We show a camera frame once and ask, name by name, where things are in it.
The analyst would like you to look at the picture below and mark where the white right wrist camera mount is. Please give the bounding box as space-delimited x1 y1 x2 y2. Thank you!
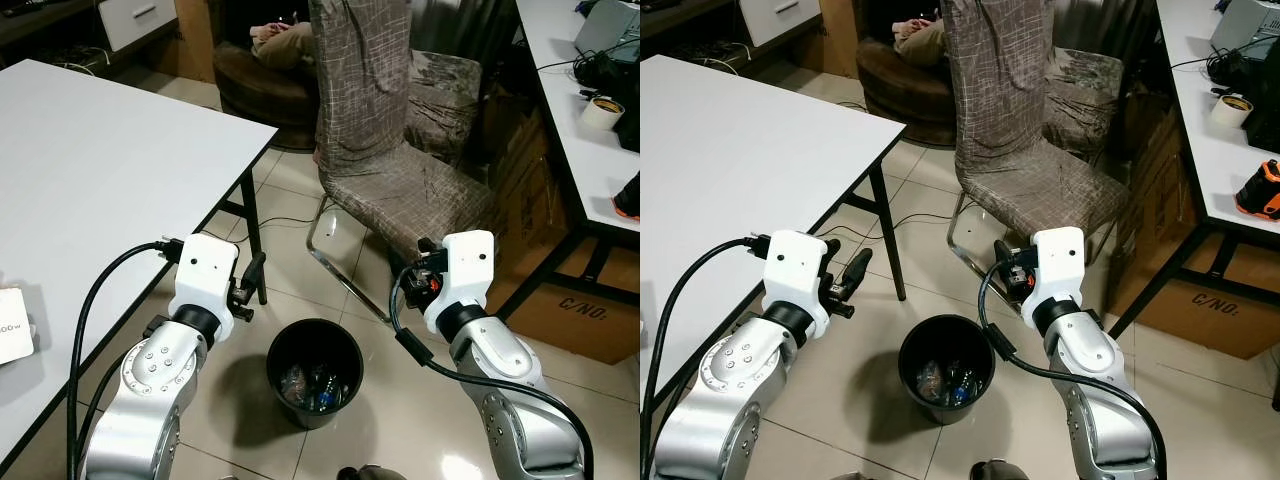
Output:
424 229 497 337
1019 226 1089 333

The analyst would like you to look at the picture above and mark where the grey laptop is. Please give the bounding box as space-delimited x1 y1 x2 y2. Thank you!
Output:
572 0 641 62
1209 0 1280 62

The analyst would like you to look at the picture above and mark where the black bag with cables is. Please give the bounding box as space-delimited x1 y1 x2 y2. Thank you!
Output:
574 44 641 153
1204 44 1280 153

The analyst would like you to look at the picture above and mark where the dark brown round seat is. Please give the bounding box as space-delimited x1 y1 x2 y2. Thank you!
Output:
856 36 962 148
212 38 322 153

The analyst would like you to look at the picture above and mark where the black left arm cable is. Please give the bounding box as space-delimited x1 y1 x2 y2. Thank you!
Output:
640 236 771 480
66 238 187 480

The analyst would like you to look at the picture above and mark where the thin black floor cable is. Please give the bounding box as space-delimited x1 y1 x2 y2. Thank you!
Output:
229 213 331 247
828 218 963 247

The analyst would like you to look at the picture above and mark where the small white printed box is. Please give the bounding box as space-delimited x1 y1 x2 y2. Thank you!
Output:
0 286 37 367

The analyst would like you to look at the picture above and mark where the chair with line-patterned cover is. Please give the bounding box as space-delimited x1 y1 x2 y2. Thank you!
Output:
940 0 1132 273
304 0 497 323

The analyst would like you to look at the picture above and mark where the cluttered white table black frame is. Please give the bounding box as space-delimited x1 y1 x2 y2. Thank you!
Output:
1107 0 1280 342
514 0 641 323

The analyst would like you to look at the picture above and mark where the chair with mottled velvet cover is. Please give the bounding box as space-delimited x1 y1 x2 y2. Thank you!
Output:
1040 46 1127 157
404 49 484 167

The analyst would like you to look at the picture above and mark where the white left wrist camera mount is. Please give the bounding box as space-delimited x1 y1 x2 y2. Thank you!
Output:
167 232 242 333
762 229 834 337

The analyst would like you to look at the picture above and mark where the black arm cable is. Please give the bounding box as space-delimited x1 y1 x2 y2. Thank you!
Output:
66 238 187 480
640 236 771 480
389 268 597 480
977 258 1170 480

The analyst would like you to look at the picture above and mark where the large white table black frame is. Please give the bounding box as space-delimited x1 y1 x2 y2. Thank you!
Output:
640 54 909 403
0 58 280 473

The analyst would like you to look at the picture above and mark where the brown cardboard box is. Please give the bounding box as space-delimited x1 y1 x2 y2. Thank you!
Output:
478 88 641 367
1104 98 1280 362

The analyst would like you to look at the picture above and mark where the black round rubbish bin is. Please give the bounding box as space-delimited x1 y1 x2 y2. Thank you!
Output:
266 318 365 432
897 314 997 427

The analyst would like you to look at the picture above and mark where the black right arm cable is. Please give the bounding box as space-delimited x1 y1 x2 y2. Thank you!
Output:
977 258 1170 480
389 268 597 480

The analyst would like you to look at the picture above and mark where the person's limb in beige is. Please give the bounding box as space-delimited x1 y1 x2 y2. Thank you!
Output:
249 19 317 72
892 17 952 67

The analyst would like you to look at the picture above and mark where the white drawer front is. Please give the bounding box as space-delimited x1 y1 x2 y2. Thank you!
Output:
737 0 824 49
96 0 180 54

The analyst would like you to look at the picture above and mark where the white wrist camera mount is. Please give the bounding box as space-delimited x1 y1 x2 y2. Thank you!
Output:
762 229 834 337
424 229 497 337
167 232 242 333
1019 226 1089 333

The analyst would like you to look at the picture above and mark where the orange and black tool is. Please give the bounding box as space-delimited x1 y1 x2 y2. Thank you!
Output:
1234 158 1280 222
611 173 641 222

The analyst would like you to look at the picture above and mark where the white tape roll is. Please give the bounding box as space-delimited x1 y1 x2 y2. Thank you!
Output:
581 94 627 132
1209 91 1255 130

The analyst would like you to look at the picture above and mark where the crushed clear plastic bottle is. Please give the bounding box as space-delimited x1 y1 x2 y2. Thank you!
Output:
279 363 347 414
914 359 977 407

